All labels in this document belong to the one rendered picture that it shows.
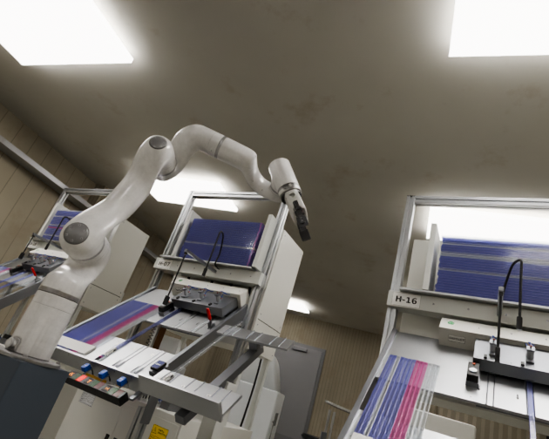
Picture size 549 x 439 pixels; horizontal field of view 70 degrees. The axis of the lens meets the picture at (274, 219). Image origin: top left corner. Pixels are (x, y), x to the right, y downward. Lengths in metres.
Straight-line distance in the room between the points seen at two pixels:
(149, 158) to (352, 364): 8.47
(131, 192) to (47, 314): 0.44
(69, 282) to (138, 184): 0.37
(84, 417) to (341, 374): 7.63
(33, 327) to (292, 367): 8.57
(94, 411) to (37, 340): 1.02
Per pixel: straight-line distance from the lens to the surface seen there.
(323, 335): 9.69
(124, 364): 1.85
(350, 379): 9.45
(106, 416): 2.22
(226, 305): 2.04
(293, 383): 9.60
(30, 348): 1.32
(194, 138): 1.49
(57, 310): 1.33
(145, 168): 1.40
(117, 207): 1.37
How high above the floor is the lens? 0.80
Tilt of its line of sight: 24 degrees up
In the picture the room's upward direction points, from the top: 18 degrees clockwise
